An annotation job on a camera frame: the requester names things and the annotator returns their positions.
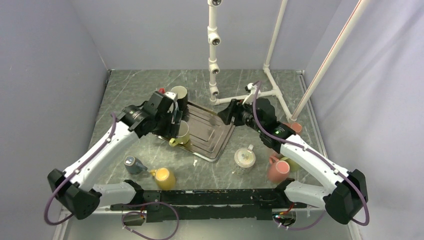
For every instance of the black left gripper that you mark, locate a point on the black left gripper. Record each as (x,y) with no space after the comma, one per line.
(171,130)

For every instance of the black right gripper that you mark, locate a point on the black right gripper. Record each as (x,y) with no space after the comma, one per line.
(234,109)

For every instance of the black white-lined mug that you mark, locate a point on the black white-lined mug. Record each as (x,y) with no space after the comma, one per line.
(182,96)

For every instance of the lime green faceted mug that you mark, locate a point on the lime green faceted mug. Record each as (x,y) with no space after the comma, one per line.
(183,135)

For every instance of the grey blue mug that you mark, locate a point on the grey blue mug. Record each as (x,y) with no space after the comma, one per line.
(134,166)

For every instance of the yellow mug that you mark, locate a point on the yellow mug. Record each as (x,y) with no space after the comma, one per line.
(164,178)

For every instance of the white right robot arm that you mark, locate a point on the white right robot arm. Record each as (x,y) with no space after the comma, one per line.
(343,193)

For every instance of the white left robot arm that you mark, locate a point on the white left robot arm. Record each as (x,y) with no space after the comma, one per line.
(76,187)

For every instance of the clear glass mug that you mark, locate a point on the clear glass mug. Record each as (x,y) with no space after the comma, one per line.
(243,160)

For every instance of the terracotta brown mug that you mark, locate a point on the terracotta brown mug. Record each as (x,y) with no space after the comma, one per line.
(297,127)

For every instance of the pink mug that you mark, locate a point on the pink mug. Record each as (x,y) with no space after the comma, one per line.
(278,170)

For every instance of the light green mug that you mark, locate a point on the light green mug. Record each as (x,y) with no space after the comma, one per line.
(294,167)

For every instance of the steel serving tray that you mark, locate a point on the steel serving tray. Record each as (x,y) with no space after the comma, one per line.
(208,134)

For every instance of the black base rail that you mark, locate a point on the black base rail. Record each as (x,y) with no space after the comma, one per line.
(204,204)

